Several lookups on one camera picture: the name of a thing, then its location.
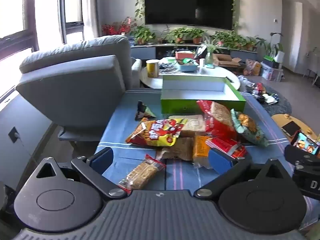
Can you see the yellow canister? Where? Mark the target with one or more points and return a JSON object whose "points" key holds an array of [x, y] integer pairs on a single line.
{"points": [[152, 68]]}

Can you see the green and black box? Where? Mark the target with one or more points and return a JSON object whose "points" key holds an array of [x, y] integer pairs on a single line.
{"points": [[269, 61]]}

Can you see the red yellow chips bag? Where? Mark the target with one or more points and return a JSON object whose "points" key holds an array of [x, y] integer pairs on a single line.
{"points": [[160, 133]]}

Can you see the red checkered snack packet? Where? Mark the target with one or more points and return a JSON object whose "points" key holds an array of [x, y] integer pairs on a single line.
{"points": [[226, 146]]}

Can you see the teal snack bag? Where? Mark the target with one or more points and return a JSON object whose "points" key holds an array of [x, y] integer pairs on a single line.
{"points": [[248, 127]]}

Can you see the black wall television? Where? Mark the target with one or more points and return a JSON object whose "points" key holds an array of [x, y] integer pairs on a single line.
{"points": [[187, 2]]}

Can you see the clear brown cake packet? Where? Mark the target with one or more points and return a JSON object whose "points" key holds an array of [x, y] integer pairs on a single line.
{"points": [[178, 148]]}

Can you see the orange cracker packet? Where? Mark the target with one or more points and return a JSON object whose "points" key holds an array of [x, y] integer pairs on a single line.
{"points": [[201, 150]]}

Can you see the red bread bag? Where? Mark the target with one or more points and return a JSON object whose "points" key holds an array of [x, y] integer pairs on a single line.
{"points": [[220, 120]]}

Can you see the spider plant in glass vase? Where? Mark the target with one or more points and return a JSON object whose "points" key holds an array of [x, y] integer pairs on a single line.
{"points": [[208, 52]]}

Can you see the hanging green vine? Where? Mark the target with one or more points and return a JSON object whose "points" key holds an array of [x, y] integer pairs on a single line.
{"points": [[234, 10], [141, 2]]}

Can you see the clear toast bread packet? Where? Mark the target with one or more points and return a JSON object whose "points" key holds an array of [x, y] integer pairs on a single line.
{"points": [[192, 126]]}

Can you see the black wall socket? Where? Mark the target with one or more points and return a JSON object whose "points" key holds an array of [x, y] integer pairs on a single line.
{"points": [[14, 134]]}

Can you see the round wooden side table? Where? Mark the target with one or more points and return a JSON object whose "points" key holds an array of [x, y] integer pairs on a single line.
{"points": [[278, 120]]}

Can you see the grey sofa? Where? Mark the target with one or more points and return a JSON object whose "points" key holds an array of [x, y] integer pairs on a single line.
{"points": [[75, 85]]}

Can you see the dark round marble table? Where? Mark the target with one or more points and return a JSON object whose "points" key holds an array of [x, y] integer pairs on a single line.
{"points": [[277, 105]]}

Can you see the red pink box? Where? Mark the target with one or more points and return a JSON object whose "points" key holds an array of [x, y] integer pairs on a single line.
{"points": [[183, 54]]}

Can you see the orange plastic bag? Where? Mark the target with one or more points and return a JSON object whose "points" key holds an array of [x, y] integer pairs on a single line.
{"points": [[252, 67]]}

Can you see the small triangular dark packet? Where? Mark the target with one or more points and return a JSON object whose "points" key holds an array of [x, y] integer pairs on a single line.
{"points": [[145, 111]]}

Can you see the red flower plant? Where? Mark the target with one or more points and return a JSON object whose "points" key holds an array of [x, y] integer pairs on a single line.
{"points": [[117, 27]]}

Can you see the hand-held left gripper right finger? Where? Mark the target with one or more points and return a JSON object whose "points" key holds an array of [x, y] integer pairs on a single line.
{"points": [[221, 161]]}

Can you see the green cardboard box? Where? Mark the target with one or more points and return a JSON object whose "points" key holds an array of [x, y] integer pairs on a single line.
{"points": [[200, 97]]}

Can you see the clear storage box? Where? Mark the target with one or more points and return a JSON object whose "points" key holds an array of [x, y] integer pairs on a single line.
{"points": [[271, 72]]}

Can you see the open cardboard box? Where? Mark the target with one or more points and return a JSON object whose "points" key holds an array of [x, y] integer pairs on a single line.
{"points": [[226, 60]]}

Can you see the grey television cabinet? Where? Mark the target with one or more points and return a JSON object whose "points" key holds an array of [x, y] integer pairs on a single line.
{"points": [[142, 52]]}

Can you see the black framed window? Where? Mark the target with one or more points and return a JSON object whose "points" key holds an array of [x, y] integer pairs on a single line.
{"points": [[72, 27]]}

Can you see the row of potted green plants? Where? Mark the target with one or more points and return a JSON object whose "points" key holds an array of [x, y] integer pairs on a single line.
{"points": [[180, 33]]}

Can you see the white oval coffee table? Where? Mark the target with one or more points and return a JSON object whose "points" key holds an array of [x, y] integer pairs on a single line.
{"points": [[217, 72]]}

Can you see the red case phone cartoon screen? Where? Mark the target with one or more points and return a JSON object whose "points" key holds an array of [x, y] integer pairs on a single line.
{"points": [[305, 144]]}

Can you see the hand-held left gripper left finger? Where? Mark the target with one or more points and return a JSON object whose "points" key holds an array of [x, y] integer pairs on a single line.
{"points": [[100, 160]]}

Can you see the light blue basket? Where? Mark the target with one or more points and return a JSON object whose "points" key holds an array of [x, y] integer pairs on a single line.
{"points": [[187, 67]]}

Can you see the dining chairs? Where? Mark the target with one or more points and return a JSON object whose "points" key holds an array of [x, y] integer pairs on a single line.
{"points": [[313, 72]]}

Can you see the large leaf plant white pot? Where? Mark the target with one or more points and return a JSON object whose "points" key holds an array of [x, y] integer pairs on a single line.
{"points": [[277, 50]]}

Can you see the clear biscuit packet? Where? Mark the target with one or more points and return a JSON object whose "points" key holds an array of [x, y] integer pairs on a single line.
{"points": [[143, 173]]}

